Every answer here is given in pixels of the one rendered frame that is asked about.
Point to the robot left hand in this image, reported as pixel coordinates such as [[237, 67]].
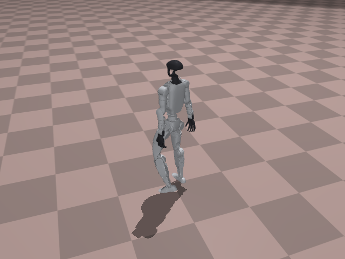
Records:
[[160, 140]]

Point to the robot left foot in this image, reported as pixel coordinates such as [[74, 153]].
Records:
[[173, 188]]

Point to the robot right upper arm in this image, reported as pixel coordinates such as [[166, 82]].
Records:
[[187, 92]]

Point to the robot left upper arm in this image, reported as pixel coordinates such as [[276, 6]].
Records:
[[163, 91]]

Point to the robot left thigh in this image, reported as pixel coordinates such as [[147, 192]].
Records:
[[157, 149]]

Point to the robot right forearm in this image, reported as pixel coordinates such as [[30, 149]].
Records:
[[189, 109]]

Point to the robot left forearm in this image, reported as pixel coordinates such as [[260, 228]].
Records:
[[161, 121]]

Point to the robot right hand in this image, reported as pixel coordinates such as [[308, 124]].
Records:
[[191, 124]]

